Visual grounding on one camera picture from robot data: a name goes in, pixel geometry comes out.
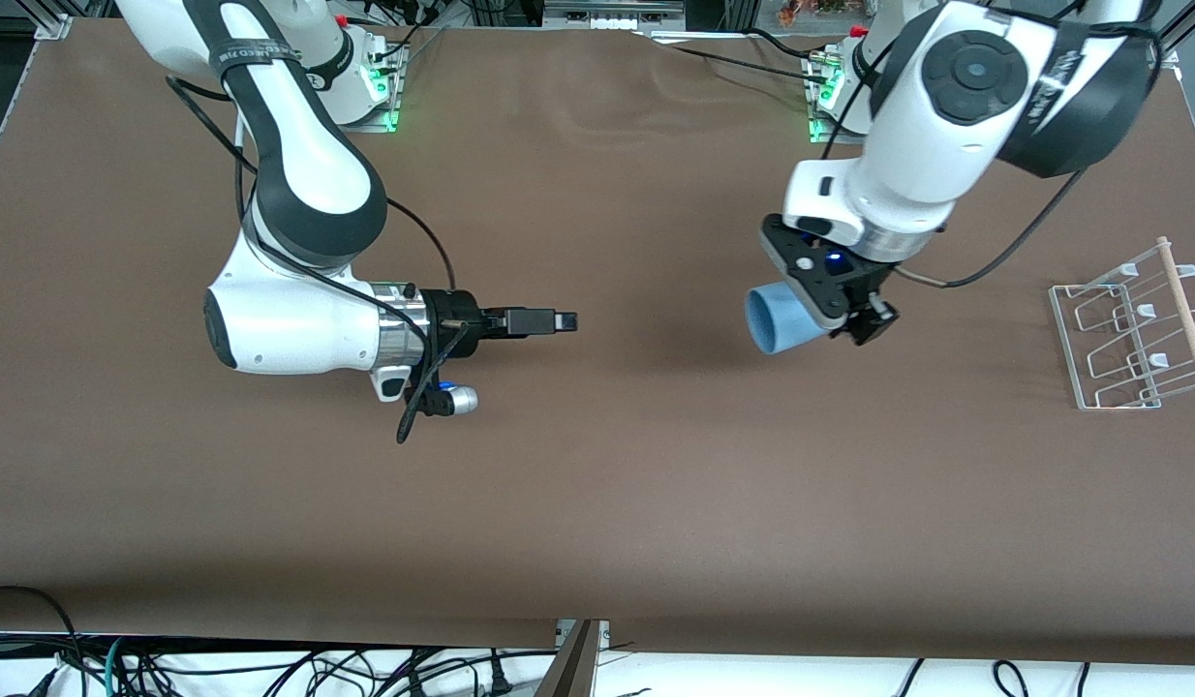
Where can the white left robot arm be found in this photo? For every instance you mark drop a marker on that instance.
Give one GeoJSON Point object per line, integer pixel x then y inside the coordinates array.
{"type": "Point", "coordinates": [956, 106]}

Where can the grey socket strip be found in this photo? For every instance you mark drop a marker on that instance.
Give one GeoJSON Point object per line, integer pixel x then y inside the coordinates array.
{"type": "Point", "coordinates": [612, 12]}

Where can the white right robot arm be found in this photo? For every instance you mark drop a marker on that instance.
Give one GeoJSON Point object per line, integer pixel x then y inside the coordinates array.
{"type": "Point", "coordinates": [297, 319]}

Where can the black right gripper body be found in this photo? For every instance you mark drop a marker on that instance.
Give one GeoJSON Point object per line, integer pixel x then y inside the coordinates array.
{"type": "Point", "coordinates": [462, 315]}

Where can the aluminium frame profile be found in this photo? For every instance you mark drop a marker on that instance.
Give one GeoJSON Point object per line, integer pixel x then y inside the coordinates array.
{"type": "Point", "coordinates": [1171, 44]}
{"type": "Point", "coordinates": [53, 17]}

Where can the metal table leg bracket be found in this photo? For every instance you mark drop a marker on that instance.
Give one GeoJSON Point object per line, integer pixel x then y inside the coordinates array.
{"type": "Point", "coordinates": [573, 663]}

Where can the blue plastic cup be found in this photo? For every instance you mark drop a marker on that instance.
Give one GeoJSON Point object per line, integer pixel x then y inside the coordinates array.
{"type": "Point", "coordinates": [777, 324]}

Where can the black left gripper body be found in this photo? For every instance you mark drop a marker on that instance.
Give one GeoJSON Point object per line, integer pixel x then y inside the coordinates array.
{"type": "Point", "coordinates": [870, 287]}

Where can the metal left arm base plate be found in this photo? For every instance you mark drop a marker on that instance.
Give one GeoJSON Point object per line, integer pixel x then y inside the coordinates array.
{"type": "Point", "coordinates": [818, 131]}

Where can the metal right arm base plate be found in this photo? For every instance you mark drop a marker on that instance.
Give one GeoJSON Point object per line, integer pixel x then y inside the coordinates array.
{"type": "Point", "coordinates": [380, 118]}

